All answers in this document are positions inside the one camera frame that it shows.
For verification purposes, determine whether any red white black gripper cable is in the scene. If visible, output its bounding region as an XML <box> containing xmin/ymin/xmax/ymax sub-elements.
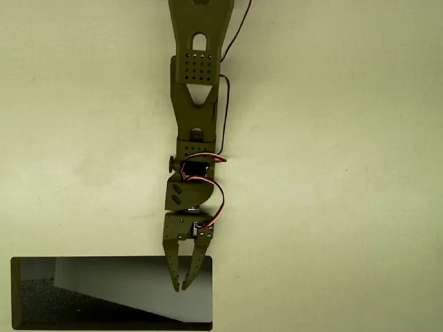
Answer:
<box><xmin>185</xmin><ymin>176</ymin><xmax>226</xmax><ymax>230</ymax></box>

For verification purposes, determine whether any red black arm cable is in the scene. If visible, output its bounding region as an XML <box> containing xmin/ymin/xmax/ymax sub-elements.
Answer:
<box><xmin>220</xmin><ymin>0</ymin><xmax>253</xmax><ymax>63</ymax></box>

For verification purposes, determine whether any long red black forearm cable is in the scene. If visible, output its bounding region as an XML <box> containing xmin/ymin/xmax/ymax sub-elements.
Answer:
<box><xmin>215</xmin><ymin>73</ymin><xmax>230</xmax><ymax>155</ymax></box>

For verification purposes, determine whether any rectangular dark bin opening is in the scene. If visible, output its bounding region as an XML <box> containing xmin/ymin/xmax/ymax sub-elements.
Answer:
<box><xmin>10</xmin><ymin>255</ymin><xmax>213</xmax><ymax>332</ymax></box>

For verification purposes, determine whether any short red white wrist cable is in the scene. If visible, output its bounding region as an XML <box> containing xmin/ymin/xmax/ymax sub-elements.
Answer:
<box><xmin>180</xmin><ymin>153</ymin><xmax>228</xmax><ymax>174</ymax></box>

